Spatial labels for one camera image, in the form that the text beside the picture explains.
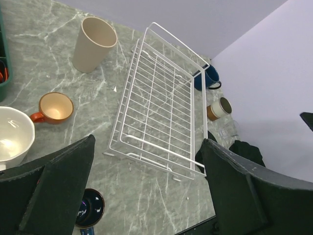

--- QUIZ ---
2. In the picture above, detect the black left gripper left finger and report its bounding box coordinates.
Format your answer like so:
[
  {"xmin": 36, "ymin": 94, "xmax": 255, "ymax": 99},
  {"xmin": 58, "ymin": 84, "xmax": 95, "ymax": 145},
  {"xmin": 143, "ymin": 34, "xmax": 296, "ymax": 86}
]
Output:
[{"xmin": 0, "ymin": 135, "xmax": 95, "ymax": 235}]

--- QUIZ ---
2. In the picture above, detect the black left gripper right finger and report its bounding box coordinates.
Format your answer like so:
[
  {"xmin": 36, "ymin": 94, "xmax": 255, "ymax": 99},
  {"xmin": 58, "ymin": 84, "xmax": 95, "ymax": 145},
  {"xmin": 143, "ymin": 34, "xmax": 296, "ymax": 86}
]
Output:
[{"xmin": 200, "ymin": 139, "xmax": 313, "ymax": 235}]

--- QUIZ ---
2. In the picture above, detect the white faceted mug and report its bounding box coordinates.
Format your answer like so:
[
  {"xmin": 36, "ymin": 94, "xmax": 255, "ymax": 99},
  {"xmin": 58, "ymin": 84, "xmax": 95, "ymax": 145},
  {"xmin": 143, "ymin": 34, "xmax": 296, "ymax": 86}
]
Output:
[{"xmin": 0, "ymin": 106, "xmax": 35, "ymax": 171}]

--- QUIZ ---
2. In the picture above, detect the brown and cream cup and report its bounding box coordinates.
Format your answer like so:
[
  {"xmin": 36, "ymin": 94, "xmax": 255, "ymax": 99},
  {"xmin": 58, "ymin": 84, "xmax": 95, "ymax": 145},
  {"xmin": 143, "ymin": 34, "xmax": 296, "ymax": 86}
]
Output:
[{"xmin": 206, "ymin": 97, "xmax": 232, "ymax": 121}]

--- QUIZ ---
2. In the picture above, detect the blue enamel mug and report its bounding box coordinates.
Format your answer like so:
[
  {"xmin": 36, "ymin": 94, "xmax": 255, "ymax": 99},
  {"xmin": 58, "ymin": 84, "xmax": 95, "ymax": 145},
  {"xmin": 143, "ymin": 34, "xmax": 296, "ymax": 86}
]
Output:
[{"xmin": 193, "ymin": 64, "xmax": 222, "ymax": 91}]

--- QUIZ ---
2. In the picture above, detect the tall beige tumbler cup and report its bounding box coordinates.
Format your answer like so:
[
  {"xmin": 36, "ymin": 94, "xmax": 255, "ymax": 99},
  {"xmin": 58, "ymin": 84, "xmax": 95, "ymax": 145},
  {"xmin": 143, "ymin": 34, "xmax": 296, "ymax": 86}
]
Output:
[{"xmin": 72, "ymin": 17, "xmax": 118, "ymax": 73}]

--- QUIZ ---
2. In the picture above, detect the dark navy glazed mug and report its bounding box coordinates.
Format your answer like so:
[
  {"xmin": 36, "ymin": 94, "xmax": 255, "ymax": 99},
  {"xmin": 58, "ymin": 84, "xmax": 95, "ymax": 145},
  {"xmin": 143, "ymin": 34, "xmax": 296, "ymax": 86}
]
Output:
[{"xmin": 75, "ymin": 188, "xmax": 105, "ymax": 235}]

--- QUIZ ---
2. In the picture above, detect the clear plastic cup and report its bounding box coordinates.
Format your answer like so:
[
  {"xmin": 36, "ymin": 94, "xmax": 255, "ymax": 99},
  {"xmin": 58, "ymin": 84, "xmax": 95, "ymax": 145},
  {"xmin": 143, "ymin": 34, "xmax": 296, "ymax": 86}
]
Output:
[{"xmin": 218, "ymin": 120, "xmax": 240, "ymax": 140}]

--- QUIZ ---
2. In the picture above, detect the orange ceramic mug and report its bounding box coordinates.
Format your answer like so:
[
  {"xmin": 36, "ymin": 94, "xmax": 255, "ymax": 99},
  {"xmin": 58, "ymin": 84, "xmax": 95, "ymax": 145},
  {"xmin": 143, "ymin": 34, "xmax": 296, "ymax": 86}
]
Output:
[{"xmin": 29, "ymin": 92, "xmax": 74, "ymax": 124}]

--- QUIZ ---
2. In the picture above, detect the green divided organizer tray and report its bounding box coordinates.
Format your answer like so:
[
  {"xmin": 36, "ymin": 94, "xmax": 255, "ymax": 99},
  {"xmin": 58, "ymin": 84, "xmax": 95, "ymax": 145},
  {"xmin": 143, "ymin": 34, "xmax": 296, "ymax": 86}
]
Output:
[{"xmin": 0, "ymin": 12, "xmax": 13, "ymax": 102}]

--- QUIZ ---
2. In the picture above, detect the white wire dish rack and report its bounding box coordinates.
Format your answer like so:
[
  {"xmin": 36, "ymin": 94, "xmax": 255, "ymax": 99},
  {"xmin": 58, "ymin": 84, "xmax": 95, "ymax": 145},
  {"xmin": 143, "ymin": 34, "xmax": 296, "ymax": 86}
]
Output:
[{"xmin": 105, "ymin": 22, "xmax": 208, "ymax": 181}]

